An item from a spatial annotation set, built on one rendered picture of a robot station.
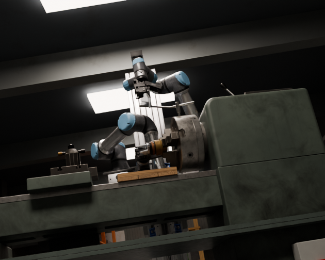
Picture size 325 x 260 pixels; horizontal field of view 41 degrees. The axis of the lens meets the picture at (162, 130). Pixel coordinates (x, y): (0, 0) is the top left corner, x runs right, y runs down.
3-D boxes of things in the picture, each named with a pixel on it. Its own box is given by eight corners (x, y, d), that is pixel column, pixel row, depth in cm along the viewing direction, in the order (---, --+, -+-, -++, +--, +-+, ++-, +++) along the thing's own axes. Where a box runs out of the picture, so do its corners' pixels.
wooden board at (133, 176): (169, 191, 253) (168, 184, 255) (177, 174, 220) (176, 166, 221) (117, 198, 249) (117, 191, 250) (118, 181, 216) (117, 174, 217)
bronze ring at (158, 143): (163, 141, 250) (147, 143, 249) (165, 135, 241) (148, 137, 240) (166, 156, 247) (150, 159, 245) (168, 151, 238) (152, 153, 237)
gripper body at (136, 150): (136, 158, 245) (135, 165, 256) (151, 156, 246) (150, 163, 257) (134, 146, 248) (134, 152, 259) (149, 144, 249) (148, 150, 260)
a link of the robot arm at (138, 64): (147, 61, 269) (139, 54, 263) (150, 75, 263) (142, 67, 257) (137, 67, 272) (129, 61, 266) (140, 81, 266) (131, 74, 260)
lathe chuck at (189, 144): (190, 173, 259) (182, 121, 264) (201, 168, 228) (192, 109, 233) (175, 175, 258) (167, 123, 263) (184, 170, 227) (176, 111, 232)
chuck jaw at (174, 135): (180, 137, 244) (183, 128, 233) (182, 146, 242) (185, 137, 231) (161, 140, 242) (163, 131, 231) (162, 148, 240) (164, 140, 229)
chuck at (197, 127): (195, 172, 260) (188, 120, 265) (208, 167, 229) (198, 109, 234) (190, 173, 259) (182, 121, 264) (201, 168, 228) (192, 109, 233)
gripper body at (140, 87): (135, 100, 254) (133, 84, 261) (150, 99, 256) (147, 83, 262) (136, 92, 248) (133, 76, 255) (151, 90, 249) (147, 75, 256)
